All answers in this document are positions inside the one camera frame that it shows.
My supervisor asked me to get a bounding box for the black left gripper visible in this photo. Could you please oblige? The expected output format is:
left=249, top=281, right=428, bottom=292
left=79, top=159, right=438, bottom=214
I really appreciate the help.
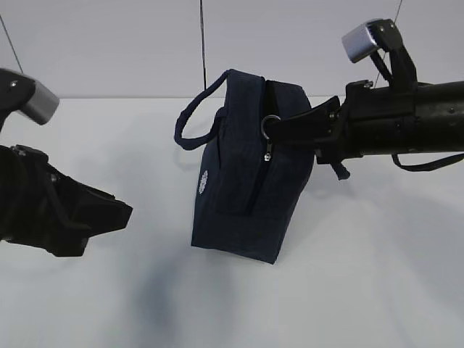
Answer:
left=1, top=145, right=133, bottom=257

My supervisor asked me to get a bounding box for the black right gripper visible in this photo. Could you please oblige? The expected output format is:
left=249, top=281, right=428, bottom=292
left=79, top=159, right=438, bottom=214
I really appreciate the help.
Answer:
left=266, top=80, right=377, bottom=165

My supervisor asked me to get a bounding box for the metal zipper pull ring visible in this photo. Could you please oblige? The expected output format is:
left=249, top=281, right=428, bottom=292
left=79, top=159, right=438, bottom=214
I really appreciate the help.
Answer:
left=259, top=115, right=281, bottom=162

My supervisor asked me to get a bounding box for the navy blue lunch bag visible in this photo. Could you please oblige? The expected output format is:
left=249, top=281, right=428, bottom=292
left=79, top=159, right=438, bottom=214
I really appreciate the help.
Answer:
left=174, top=69, right=315, bottom=264

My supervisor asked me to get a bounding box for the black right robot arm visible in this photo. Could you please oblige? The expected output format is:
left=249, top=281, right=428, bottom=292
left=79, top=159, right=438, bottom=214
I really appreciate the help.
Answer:
left=262, top=47, right=463, bottom=172

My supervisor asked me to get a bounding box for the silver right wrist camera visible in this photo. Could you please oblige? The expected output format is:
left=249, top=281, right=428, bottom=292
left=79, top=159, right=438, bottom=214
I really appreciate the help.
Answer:
left=341, top=18, right=403, bottom=63

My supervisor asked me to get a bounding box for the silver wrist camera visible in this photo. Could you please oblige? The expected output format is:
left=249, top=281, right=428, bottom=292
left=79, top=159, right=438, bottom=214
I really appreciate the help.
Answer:
left=19, top=76, right=59, bottom=125
left=341, top=18, right=403, bottom=63

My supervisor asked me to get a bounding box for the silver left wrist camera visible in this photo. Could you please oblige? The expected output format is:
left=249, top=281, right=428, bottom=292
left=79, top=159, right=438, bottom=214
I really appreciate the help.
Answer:
left=19, top=76, right=59, bottom=125

